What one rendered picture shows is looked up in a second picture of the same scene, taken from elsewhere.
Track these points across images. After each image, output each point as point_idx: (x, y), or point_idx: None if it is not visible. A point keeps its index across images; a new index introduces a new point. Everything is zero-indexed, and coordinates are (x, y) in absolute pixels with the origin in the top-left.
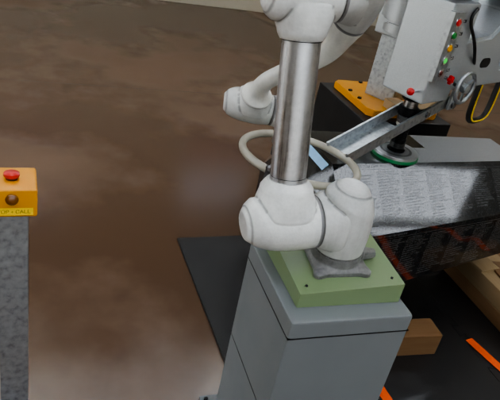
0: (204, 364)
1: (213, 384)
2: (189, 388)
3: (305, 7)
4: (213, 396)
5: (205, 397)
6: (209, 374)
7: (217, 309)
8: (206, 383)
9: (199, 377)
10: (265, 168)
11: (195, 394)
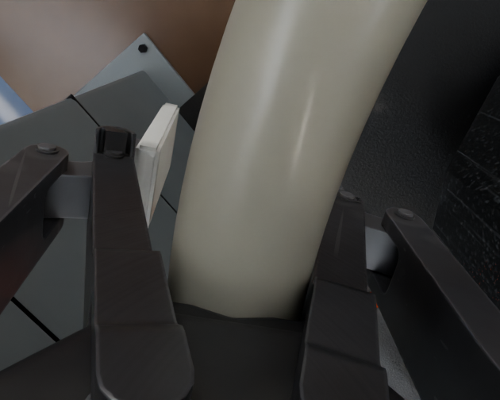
0: (229, 1)
1: (190, 43)
2: (154, 3)
3: None
4: (159, 59)
5: (143, 45)
6: (210, 23)
7: None
8: (185, 30)
9: (192, 9)
10: (196, 153)
11: (148, 23)
